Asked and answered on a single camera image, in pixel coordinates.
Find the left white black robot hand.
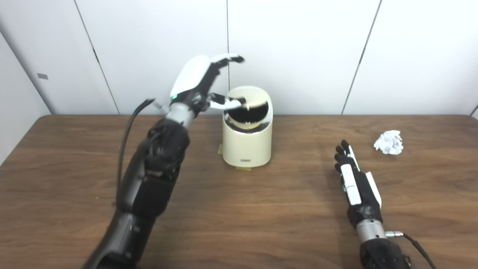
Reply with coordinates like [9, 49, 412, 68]
[170, 53, 247, 116]

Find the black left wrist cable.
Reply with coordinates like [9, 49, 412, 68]
[113, 98, 168, 206]

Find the cream-colored bin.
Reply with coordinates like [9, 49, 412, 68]
[222, 86, 273, 168]

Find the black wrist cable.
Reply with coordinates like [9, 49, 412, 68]
[385, 231, 437, 269]
[113, 98, 168, 206]

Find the round cream bin lid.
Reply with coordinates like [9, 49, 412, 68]
[228, 89, 269, 131]

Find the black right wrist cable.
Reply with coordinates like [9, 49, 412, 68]
[385, 231, 437, 269]

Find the white paper ball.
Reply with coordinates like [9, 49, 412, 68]
[373, 130, 404, 155]

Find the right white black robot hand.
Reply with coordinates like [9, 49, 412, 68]
[334, 140, 383, 229]

